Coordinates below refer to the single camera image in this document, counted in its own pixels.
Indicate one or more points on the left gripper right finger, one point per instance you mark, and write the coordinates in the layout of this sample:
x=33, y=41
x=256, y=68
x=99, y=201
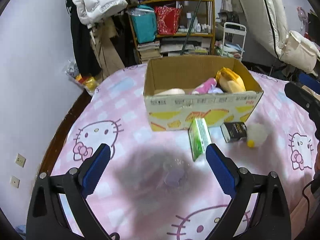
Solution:
x=270, y=218

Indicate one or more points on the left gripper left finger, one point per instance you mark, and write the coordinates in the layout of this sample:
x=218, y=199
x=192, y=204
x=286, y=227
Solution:
x=46, y=217

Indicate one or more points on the white fluffy plush ball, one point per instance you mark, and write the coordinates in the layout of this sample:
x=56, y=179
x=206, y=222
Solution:
x=256, y=135

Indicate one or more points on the yellow plush toy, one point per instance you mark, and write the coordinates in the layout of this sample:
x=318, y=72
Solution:
x=229, y=81

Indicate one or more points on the black face box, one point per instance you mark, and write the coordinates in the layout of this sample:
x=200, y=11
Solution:
x=233, y=131

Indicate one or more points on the pink plush toy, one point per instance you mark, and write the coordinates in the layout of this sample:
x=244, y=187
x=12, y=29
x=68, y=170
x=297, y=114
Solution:
x=205, y=87

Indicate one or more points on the green tissue pack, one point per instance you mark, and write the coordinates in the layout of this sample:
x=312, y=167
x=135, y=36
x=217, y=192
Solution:
x=199, y=137

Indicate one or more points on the white rolling cart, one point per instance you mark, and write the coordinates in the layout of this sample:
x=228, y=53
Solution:
x=233, y=40

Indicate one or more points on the cream reclining chair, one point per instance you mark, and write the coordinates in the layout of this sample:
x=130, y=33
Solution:
x=267, y=22

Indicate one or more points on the wooden shelf unit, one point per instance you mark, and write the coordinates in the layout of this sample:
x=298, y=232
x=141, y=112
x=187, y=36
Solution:
x=202, y=37

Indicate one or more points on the pink hello kitty bedsheet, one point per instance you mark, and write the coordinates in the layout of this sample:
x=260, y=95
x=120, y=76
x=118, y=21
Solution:
x=152, y=188

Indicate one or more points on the open cardboard box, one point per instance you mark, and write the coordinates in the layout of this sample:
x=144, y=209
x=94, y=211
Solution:
x=171, y=105

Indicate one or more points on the red gift bag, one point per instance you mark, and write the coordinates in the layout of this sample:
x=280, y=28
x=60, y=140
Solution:
x=167, y=20

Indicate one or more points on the stack of books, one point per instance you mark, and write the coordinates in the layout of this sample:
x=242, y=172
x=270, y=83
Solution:
x=149, y=51

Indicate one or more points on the black hanging coat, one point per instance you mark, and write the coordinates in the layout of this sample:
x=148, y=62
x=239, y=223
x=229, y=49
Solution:
x=83, y=53

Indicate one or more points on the beige trench coat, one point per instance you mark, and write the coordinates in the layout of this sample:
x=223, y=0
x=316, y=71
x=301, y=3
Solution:
x=107, y=57

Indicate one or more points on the teal shopping bag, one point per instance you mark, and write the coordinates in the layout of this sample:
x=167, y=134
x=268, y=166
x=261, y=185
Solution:
x=144, y=23

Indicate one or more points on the green broom handle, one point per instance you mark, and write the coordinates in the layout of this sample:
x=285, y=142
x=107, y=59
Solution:
x=190, y=27

